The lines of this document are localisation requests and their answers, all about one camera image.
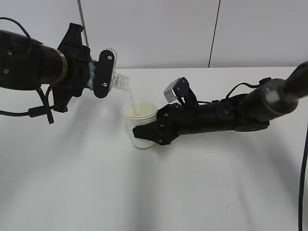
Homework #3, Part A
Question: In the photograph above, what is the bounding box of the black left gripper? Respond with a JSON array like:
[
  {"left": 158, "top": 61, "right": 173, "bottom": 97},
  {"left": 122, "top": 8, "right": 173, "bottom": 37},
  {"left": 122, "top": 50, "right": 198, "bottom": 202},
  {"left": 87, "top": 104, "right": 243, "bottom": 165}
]
[{"left": 52, "top": 23, "right": 94, "bottom": 113}]

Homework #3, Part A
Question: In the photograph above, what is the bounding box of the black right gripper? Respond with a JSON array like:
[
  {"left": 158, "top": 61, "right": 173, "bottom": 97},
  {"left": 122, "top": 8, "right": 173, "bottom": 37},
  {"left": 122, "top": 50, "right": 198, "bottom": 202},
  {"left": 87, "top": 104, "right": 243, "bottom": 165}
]
[{"left": 133, "top": 103, "right": 200, "bottom": 145}]

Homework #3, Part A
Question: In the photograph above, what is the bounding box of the white paper cup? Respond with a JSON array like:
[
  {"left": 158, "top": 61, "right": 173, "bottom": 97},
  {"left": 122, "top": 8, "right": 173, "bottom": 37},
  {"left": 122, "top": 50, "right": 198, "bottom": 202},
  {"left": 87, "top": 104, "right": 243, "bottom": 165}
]
[{"left": 121, "top": 101, "right": 158, "bottom": 149}]

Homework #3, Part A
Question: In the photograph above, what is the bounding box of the clear green-label water bottle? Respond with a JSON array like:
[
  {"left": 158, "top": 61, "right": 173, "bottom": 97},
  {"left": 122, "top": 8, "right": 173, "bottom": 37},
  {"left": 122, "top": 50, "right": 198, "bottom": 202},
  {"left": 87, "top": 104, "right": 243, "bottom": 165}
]
[{"left": 87, "top": 61, "right": 129, "bottom": 92}]

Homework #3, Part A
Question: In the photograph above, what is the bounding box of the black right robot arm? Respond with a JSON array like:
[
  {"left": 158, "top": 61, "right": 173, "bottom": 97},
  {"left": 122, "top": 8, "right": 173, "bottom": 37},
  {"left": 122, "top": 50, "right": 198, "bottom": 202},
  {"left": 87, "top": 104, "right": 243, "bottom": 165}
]
[{"left": 132, "top": 62, "right": 308, "bottom": 146}]

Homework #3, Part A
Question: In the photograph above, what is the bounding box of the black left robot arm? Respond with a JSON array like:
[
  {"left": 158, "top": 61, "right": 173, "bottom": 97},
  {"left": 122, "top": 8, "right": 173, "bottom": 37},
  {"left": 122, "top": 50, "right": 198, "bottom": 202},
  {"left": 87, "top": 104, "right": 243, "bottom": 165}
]
[{"left": 0, "top": 23, "right": 92, "bottom": 113}]

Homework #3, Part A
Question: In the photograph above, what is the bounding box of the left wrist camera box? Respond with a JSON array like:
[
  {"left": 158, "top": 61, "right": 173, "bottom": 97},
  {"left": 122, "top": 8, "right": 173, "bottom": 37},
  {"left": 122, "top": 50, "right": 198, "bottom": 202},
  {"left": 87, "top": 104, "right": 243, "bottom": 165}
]
[{"left": 93, "top": 47, "right": 117, "bottom": 99}]

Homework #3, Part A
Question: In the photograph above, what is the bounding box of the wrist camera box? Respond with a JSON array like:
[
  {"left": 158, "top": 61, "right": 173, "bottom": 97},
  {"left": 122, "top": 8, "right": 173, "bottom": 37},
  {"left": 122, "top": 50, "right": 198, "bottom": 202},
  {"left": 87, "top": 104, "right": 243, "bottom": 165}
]
[
  {"left": 93, "top": 47, "right": 117, "bottom": 99},
  {"left": 164, "top": 77, "right": 198, "bottom": 108}
]

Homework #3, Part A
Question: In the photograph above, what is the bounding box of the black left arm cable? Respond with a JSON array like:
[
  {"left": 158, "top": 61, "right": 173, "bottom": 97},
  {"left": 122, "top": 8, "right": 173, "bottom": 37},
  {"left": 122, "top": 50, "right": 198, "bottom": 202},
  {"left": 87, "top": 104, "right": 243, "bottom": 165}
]
[{"left": 0, "top": 16, "right": 57, "bottom": 125}]

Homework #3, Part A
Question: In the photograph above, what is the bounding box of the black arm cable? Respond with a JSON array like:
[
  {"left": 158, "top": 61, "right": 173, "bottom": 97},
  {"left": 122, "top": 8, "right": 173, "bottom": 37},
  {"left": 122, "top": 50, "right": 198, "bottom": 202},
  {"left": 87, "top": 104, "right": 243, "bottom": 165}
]
[
  {"left": 0, "top": 16, "right": 57, "bottom": 125},
  {"left": 226, "top": 81, "right": 308, "bottom": 231}
]

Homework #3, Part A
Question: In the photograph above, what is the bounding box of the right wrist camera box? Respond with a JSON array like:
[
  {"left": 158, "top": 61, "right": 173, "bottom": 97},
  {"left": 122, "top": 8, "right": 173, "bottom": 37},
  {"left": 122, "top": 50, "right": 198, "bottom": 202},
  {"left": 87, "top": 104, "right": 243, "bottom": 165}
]
[{"left": 164, "top": 77, "right": 198, "bottom": 108}]

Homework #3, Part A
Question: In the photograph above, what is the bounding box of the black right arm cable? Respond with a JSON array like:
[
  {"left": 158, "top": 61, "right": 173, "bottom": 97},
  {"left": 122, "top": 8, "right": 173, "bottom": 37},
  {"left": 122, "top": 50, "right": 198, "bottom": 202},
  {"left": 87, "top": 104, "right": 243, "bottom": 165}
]
[{"left": 226, "top": 81, "right": 308, "bottom": 231}]

